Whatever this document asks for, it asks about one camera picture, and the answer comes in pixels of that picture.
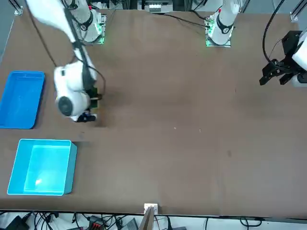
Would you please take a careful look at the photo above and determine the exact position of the aluminium profile post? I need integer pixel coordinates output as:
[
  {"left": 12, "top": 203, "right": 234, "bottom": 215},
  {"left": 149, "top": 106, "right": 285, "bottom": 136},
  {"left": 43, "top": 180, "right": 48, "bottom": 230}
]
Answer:
[{"left": 139, "top": 203, "right": 159, "bottom": 230}]

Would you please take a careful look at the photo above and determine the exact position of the black cable across table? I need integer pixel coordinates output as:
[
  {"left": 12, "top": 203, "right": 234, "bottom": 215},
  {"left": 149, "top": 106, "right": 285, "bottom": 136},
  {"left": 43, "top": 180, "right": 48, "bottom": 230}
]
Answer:
[{"left": 163, "top": 12, "right": 210, "bottom": 27}]

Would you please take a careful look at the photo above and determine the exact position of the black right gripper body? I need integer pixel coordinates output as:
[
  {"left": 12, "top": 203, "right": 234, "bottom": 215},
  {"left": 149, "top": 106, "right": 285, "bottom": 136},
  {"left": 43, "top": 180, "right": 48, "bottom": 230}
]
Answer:
[{"left": 87, "top": 88, "right": 94, "bottom": 113}]

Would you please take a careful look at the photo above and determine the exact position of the dark blue tray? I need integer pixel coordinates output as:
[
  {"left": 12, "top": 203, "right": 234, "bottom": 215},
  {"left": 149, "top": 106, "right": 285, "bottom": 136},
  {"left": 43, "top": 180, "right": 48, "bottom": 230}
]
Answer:
[{"left": 0, "top": 70, "right": 46, "bottom": 130}]

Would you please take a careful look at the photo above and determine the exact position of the green and yellow sponge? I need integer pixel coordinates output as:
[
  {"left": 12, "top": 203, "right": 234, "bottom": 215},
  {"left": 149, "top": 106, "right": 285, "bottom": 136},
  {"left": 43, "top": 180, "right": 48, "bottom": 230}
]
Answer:
[{"left": 92, "top": 88, "right": 100, "bottom": 113}]

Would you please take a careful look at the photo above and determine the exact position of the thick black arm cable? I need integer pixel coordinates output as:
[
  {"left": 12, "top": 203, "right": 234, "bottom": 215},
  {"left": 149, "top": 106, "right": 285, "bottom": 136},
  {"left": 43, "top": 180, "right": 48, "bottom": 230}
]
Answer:
[{"left": 63, "top": 7, "right": 95, "bottom": 89}]

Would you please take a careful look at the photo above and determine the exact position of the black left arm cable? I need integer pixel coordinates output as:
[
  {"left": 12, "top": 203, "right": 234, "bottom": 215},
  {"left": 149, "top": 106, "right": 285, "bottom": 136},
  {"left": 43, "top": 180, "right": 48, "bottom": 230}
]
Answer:
[{"left": 262, "top": 0, "right": 286, "bottom": 63}]

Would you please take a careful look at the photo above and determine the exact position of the black power strip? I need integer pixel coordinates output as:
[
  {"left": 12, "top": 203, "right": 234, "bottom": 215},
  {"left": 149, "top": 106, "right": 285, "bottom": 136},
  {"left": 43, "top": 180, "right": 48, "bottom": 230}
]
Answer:
[{"left": 88, "top": 215, "right": 106, "bottom": 230}]

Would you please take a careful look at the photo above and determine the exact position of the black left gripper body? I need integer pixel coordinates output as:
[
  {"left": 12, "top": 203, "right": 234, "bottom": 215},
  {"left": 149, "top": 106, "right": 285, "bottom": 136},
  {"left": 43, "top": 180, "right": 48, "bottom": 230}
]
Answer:
[{"left": 282, "top": 30, "right": 302, "bottom": 59}]

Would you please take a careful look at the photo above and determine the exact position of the light blue plastic bin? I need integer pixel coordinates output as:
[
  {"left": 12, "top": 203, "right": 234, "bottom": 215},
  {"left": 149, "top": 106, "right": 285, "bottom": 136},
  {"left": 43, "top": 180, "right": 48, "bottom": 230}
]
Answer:
[{"left": 7, "top": 138, "right": 78, "bottom": 196}]

